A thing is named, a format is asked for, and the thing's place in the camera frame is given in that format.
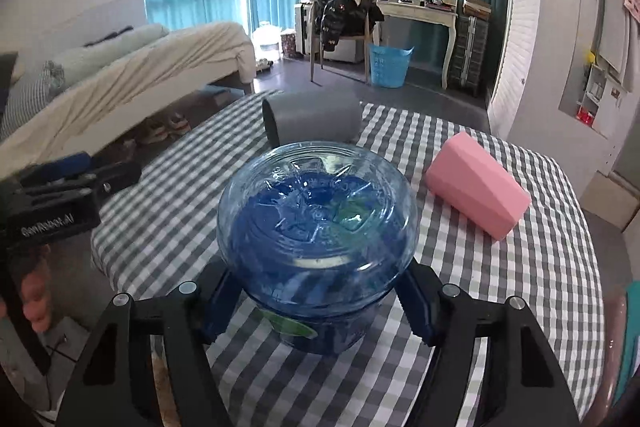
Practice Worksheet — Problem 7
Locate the blue plastic bottle cup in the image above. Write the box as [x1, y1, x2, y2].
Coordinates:
[217, 141, 419, 355]

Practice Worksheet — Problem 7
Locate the pink faceted cup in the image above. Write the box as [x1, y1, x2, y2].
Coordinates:
[424, 131, 532, 241]

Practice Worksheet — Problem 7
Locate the grey plastic cup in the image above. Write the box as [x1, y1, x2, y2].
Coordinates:
[262, 90, 362, 148]

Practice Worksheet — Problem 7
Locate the person's left hand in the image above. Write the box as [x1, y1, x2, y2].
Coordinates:
[9, 244, 52, 333]

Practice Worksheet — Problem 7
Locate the bed with beige blanket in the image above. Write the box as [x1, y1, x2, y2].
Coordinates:
[1, 22, 256, 179]

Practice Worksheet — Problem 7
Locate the checkered tablecloth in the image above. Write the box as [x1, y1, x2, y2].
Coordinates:
[91, 94, 604, 426]

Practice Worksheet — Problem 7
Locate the white wardrobe cabinet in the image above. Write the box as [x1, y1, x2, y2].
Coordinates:
[488, 0, 639, 195]

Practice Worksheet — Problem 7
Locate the grey drawer tower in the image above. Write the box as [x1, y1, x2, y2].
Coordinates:
[448, 15, 489, 95]

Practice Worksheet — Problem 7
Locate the black jacket on chair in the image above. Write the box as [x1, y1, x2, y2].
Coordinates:
[314, 0, 384, 52]

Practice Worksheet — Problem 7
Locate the wooden chair with clothes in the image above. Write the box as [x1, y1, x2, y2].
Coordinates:
[308, 0, 373, 86]

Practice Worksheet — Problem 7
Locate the blue laundry basket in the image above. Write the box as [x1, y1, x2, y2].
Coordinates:
[369, 44, 413, 89]

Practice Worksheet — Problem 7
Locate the white vanity desk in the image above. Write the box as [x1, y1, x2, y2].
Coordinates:
[378, 1, 458, 90]

